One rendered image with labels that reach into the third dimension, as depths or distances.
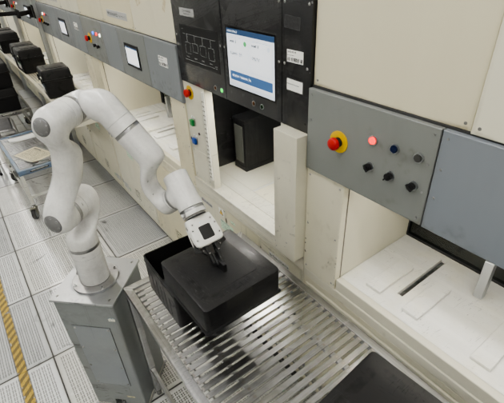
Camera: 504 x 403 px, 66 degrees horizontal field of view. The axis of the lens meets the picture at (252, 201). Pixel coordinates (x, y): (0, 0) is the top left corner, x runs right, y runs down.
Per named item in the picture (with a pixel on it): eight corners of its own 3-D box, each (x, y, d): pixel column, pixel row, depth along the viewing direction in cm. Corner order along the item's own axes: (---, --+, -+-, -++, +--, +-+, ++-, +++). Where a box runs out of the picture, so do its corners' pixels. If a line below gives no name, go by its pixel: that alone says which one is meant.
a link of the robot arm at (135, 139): (98, 153, 124) (163, 222, 133) (127, 127, 116) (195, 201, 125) (112, 142, 131) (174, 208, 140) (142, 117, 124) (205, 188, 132)
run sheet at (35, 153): (11, 156, 345) (11, 154, 345) (35, 146, 362) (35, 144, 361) (32, 163, 331) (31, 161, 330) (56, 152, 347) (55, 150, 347)
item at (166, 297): (207, 257, 176) (203, 227, 167) (242, 294, 157) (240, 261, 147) (150, 285, 163) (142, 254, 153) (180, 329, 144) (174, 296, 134)
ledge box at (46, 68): (42, 92, 385) (32, 65, 371) (71, 86, 397) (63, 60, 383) (47, 100, 363) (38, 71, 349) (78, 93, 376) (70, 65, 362)
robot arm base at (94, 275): (63, 293, 162) (49, 259, 152) (86, 261, 177) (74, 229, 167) (106, 297, 159) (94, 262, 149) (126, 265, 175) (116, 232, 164)
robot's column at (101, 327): (96, 404, 200) (47, 300, 159) (119, 356, 223) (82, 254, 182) (148, 410, 196) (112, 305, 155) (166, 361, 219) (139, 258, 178)
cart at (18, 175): (10, 181, 404) (-10, 137, 378) (61, 164, 431) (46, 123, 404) (34, 221, 340) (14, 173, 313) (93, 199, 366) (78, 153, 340)
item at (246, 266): (162, 283, 137) (156, 254, 129) (231, 247, 151) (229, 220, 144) (207, 337, 117) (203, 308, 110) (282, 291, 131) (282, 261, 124)
